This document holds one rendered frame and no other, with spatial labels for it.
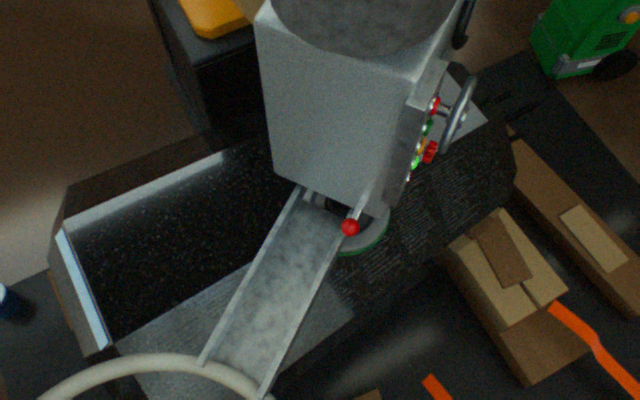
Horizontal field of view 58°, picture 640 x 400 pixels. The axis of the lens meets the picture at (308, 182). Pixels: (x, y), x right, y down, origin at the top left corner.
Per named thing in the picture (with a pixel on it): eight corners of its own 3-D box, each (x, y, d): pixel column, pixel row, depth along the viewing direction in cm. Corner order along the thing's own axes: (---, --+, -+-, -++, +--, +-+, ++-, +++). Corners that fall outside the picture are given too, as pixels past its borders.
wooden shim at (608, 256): (557, 218, 211) (558, 216, 210) (578, 205, 213) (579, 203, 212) (606, 275, 202) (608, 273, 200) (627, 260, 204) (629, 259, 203)
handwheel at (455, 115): (421, 91, 115) (435, 41, 101) (469, 109, 113) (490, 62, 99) (391, 150, 109) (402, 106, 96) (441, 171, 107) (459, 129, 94)
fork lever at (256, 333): (351, 67, 126) (353, 52, 121) (434, 99, 122) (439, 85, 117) (182, 359, 97) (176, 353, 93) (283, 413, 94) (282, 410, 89)
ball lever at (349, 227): (355, 198, 101) (356, 190, 98) (372, 205, 101) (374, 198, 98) (337, 234, 98) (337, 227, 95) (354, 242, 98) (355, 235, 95)
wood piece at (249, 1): (229, -2, 168) (227, -15, 164) (258, -17, 171) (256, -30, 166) (267, 42, 161) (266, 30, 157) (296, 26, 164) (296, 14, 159)
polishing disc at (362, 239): (313, 264, 126) (312, 263, 125) (284, 181, 135) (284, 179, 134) (403, 235, 129) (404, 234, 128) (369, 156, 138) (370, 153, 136)
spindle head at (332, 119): (351, 45, 123) (369, -157, 83) (448, 82, 119) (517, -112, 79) (272, 180, 110) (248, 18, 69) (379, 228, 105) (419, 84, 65)
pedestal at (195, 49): (163, 69, 254) (109, -71, 187) (296, 15, 266) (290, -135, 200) (223, 189, 228) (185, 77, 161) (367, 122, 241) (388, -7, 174)
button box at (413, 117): (398, 162, 96) (428, 53, 70) (413, 168, 96) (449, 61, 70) (379, 201, 93) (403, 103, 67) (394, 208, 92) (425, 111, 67)
